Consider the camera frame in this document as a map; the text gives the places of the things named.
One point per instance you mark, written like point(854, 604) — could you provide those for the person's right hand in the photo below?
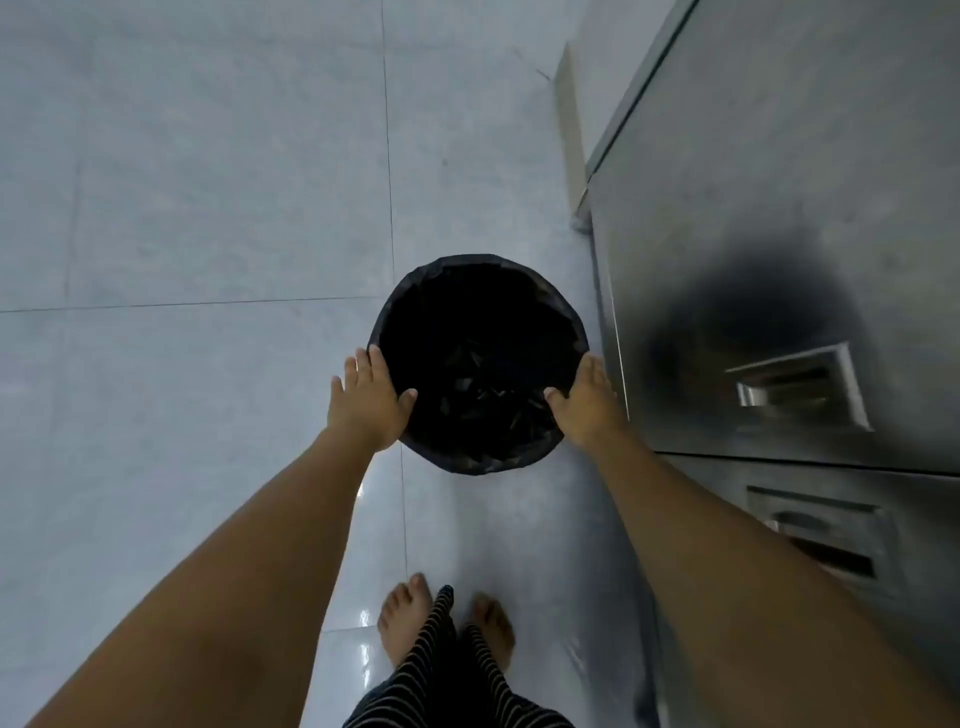
point(592, 409)

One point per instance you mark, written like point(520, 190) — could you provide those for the person's left hand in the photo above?
point(371, 409)

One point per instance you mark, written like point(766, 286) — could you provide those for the black lined trash bin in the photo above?
point(480, 360)

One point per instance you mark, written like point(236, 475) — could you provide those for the person's left forearm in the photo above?
point(240, 585)

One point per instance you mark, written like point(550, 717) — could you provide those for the person's right forearm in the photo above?
point(735, 592)

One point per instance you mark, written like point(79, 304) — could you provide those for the person's left foot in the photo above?
point(401, 619)

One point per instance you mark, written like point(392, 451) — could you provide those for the person's foot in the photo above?
point(401, 619)
point(495, 626)

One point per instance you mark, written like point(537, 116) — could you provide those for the person's right foot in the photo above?
point(495, 626)

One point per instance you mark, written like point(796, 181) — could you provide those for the grey tiled floor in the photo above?
point(187, 187)

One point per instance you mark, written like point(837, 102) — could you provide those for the striped dark trousers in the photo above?
point(450, 682)

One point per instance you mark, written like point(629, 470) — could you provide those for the stainless steel cabinet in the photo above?
point(787, 187)

